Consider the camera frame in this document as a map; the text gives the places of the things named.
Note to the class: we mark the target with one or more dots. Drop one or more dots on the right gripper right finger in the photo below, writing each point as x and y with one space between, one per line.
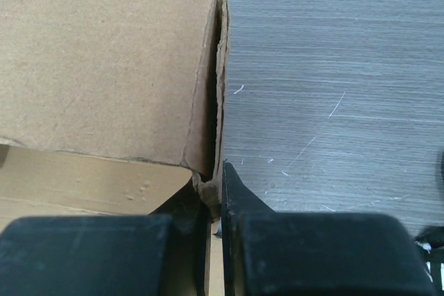
314 253

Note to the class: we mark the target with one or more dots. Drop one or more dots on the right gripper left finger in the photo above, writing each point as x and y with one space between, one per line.
162 253

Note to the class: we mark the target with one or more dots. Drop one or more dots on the brown cardboard box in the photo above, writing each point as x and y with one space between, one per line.
110 107

